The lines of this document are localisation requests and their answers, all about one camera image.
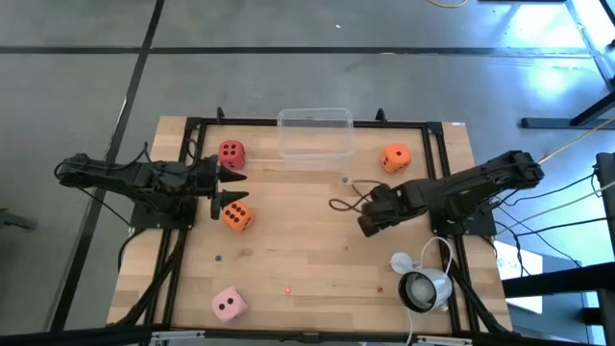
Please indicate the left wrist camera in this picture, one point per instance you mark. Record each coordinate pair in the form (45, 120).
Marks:
(205, 164)

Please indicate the large orange foam die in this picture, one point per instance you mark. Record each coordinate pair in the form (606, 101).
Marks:
(238, 216)
(396, 158)

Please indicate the white security camera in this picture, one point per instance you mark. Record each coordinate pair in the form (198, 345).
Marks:
(425, 288)

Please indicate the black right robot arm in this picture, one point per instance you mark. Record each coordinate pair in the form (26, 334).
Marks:
(480, 180)

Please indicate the black desk leg base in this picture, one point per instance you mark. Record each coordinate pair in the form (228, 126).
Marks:
(552, 123)

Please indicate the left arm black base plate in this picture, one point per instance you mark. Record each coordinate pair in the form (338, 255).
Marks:
(144, 221)

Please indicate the black metal beam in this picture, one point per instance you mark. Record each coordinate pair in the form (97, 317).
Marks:
(552, 283)

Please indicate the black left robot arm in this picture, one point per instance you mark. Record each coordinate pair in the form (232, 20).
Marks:
(120, 175)

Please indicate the large pink foam die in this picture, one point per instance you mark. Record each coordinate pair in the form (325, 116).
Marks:
(229, 304)

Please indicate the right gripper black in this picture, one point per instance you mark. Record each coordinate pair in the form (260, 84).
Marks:
(408, 202)

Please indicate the large red foam die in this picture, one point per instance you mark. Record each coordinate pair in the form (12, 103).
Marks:
(232, 154)

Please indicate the grey chair leg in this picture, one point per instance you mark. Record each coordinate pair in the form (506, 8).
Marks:
(14, 221)

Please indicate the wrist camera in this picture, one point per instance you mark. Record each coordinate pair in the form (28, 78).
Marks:
(384, 192)
(205, 164)

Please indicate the black aluminium table frame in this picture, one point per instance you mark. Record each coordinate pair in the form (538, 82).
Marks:
(240, 120)

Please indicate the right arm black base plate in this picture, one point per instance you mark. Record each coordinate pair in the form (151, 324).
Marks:
(480, 228)

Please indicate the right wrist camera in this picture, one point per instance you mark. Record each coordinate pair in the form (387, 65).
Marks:
(384, 192)

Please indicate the white cardboard box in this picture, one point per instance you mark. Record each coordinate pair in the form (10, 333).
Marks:
(519, 262)

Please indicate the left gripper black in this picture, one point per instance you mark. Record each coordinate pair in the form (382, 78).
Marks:
(204, 185)

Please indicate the clear plastic bin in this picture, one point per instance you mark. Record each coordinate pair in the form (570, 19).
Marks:
(315, 137)

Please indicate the black metal post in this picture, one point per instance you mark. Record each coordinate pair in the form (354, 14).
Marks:
(606, 216)

